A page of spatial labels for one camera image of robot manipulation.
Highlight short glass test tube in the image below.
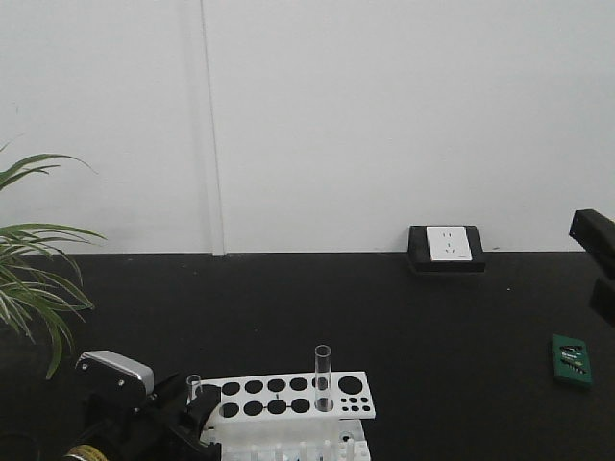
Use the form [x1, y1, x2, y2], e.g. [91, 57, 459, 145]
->
[185, 374, 203, 403]

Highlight green potted plant leaves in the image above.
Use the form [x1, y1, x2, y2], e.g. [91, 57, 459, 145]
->
[0, 142, 108, 381]

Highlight white wall socket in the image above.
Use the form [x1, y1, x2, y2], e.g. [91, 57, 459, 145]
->
[426, 226, 472, 262]

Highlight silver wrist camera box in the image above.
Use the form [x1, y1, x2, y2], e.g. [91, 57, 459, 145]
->
[75, 351, 155, 408]

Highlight tall glass test tube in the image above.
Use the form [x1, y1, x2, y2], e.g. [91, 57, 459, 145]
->
[314, 344, 332, 412]

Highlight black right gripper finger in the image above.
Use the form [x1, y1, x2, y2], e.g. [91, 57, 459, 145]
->
[569, 208, 614, 269]
[590, 279, 615, 327]

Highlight black socket mount block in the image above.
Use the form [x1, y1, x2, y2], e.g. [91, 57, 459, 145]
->
[407, 226, 486, 275]

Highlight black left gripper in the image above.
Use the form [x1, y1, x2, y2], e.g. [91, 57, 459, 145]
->
[79, 373, 222, 460]

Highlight white test tube rack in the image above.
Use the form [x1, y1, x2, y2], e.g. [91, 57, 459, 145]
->
[200, 371, 376, 460]

